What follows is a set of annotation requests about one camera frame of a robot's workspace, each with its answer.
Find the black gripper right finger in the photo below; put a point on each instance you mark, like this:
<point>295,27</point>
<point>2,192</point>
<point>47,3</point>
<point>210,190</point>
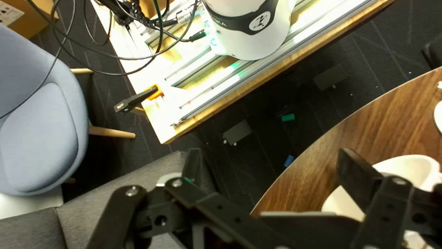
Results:
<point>400,212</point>

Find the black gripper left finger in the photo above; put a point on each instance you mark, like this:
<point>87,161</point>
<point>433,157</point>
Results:
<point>152,217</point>

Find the swirl print paper cup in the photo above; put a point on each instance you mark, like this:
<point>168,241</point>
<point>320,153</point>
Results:
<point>404,168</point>

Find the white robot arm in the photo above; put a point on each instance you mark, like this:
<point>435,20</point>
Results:
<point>248,42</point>

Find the black clamp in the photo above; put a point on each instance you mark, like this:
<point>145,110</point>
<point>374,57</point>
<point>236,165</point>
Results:
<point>135,99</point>

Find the black floor cover plate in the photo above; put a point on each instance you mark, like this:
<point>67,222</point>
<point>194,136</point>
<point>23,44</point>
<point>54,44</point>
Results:
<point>236,134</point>
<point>330,77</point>

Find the wood edged mounting board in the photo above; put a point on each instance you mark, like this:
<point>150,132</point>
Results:
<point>215,88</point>

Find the light blue armchair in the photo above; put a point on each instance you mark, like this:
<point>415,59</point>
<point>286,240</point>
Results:
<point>36,129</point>

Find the cardboard box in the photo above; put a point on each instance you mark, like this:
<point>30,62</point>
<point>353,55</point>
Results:
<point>22,19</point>

